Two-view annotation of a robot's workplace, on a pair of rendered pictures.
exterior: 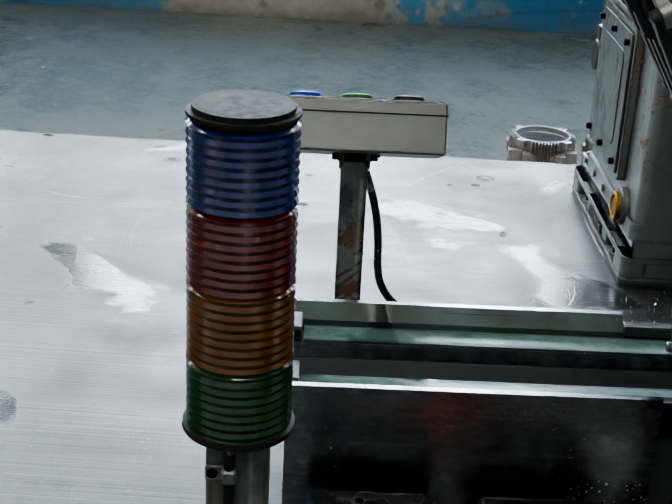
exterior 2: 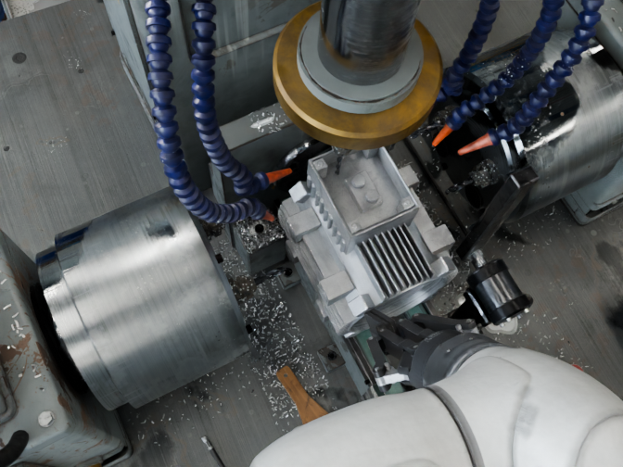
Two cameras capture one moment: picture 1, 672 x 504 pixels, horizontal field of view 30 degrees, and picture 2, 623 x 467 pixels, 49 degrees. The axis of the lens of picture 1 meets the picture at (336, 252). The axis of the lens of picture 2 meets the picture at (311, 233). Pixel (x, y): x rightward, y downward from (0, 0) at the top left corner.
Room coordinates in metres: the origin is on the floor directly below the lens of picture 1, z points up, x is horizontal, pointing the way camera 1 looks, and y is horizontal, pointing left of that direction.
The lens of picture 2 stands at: (1.19, -0.18, 1.93)
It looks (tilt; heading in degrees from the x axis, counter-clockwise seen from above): 68 degrees down; 236
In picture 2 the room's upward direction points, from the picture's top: 8 degrees clockwise
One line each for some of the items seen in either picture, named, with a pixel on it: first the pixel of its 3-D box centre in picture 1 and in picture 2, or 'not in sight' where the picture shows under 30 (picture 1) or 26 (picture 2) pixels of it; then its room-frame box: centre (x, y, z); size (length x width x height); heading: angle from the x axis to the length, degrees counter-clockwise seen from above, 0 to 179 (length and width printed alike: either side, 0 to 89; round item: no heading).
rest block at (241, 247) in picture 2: not in sight; (260, 241); (1.04, -0.55, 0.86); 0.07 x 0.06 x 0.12; 1
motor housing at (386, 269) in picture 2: not in sight; (365, 245); (0.93, -0.43, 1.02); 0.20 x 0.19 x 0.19; 90
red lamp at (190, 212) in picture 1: (241, 239); not in sight; (0.62, 0.05, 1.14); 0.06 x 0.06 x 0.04
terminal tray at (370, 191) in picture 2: not in sight; (360, 195); (0.93, -0.47, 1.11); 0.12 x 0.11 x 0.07; 90
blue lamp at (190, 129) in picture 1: (243, 159); not in sight; (0.62, 0.05, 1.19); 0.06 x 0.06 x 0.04
